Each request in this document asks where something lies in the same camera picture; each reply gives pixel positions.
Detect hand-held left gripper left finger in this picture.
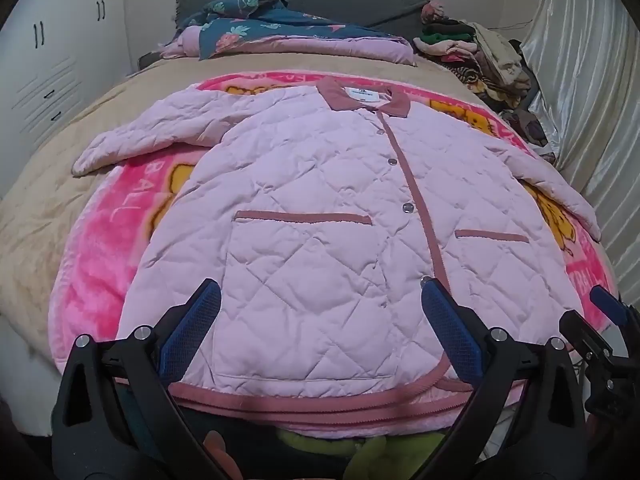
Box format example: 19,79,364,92
50,278,231,480

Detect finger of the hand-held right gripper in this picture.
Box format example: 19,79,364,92
589,285,640,341
559,310,618,367

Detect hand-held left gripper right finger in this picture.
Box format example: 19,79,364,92
420,276,588,480

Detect pink quilted jacket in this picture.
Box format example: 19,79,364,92
71,77,602,423

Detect pile of clothes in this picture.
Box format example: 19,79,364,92
412,0,558,161

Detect pink printed blanket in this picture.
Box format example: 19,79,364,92
47,72,625,441

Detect green fuzzy cloth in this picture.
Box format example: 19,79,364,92
277,430,451,480

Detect white satin curtain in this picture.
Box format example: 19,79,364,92
520,0,640,301

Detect beige bed cover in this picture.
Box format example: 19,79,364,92
0,52,501,361

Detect teal floral quilt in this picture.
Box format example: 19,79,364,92
160,0,418,68

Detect white wardrobe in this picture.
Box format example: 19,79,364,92
0,0,135,196

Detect grey headboard cushion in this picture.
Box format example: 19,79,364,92
175,0,432,36

